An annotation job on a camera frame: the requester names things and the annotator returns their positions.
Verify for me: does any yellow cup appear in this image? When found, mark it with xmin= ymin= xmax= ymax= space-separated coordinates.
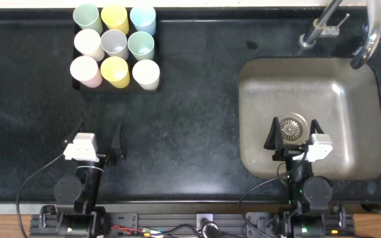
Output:
xmin=100 ymin=3 xmax=130 ymax=35
xmin=100 ymin=56 xmax=131 ymax=89

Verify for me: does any blue cup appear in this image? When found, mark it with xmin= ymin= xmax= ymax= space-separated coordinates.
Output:
xmin=129 ymin=4 xmax=157 ymax=36

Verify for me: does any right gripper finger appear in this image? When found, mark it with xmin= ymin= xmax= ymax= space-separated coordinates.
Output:
xmin=263 ymin=116 xmax=284 ymax=150
xmin=310 ymin=118 xmax=325 ymax=136

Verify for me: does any steel tap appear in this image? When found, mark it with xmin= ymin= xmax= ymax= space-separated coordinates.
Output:
xmin=298 ymin=0 xmax=381 ymax=70

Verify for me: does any steel sink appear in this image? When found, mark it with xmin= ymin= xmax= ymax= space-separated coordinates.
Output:
xmin=238 ymin=58 xmax=381 ymax=181

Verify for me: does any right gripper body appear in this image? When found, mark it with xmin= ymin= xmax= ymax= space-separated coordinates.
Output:
xmin=272 ymin=147 xmax=307 ymax=162

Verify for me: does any mounting rail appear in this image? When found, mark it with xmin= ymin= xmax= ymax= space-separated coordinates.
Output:
xmin=30 ymin=204 xmax=357 ymax=238

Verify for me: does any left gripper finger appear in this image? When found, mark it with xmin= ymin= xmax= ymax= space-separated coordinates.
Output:
xmin=63 ymin=118 xmax=85 ymax=146
xmin=109 ymin=120 xmax=127 ymax=159

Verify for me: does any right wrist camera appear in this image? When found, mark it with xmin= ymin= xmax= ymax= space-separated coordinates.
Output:
xmin=292 ymin=133 xmax=333 ymax=163

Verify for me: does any green cup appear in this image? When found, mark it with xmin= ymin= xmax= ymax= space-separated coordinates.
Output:
xmin=127 ymin=31 xmax=155 ymax=62
xmin=72 ymin=3 xmax=104 ymax=34

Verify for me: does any black tray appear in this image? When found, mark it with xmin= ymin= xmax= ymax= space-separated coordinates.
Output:
xmin=71 ymin=9 xmax=161 ymax=93

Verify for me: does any pink cup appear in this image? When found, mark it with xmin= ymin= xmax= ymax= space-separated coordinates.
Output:
xmin=69 ymin=55 xmax=103 ymax=89

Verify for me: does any white cup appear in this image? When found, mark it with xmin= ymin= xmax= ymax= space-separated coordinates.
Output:
xmin=73 ymin=28 xmax=105 ymax=63
xmin=132 ymin=59 xmax=161 ymax=91

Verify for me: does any grey cup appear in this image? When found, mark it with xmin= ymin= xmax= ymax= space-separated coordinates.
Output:
xmin=100 ymin=28 xmax=130 ymax=60

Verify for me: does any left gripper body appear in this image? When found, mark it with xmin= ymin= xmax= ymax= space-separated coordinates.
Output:
xmin=96 ymin=153 xmax=118 ymax=166

